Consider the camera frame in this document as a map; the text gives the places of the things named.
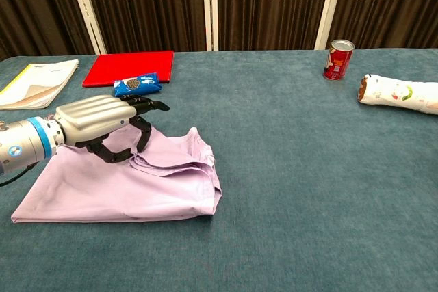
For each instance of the lavender t-shirt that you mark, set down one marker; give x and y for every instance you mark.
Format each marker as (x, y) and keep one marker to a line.
(119, 189)

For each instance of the blue cookie packet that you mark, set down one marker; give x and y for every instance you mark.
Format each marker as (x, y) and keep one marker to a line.
(137, 84)

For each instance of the red tin can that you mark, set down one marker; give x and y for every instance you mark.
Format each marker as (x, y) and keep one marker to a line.
(337, 63)

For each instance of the dark pleated curtain panel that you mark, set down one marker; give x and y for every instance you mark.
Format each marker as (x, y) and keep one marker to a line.
(147, 4)
(390, 4)
(270, 4)
(34, 4)

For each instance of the teal felt table cover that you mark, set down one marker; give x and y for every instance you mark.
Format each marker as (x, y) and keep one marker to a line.
(291, 152)

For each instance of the white snack tube package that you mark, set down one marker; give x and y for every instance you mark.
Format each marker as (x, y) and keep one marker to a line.
(393, 93)

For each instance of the yellow-spined paper notebook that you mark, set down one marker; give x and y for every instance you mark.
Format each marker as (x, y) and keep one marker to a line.
(34, 83)

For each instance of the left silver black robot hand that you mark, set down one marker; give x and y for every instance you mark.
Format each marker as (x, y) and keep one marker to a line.
(92, 117)

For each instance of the red flat board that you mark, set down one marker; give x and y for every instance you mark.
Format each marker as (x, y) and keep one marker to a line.
(130, 66)

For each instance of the white screen frame post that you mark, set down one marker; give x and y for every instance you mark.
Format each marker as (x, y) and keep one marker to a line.
(85, 8)
(209, 8)
(330, 8)

